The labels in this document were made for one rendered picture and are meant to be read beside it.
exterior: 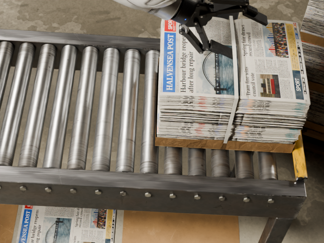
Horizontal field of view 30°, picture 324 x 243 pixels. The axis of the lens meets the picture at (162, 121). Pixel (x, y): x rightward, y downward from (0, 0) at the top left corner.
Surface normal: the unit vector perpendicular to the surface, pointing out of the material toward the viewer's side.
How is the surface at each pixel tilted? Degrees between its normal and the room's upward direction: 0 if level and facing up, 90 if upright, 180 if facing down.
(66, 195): 90
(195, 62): 2
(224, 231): 0
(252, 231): 0
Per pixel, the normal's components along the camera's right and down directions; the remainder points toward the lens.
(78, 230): 0.07, -0.60
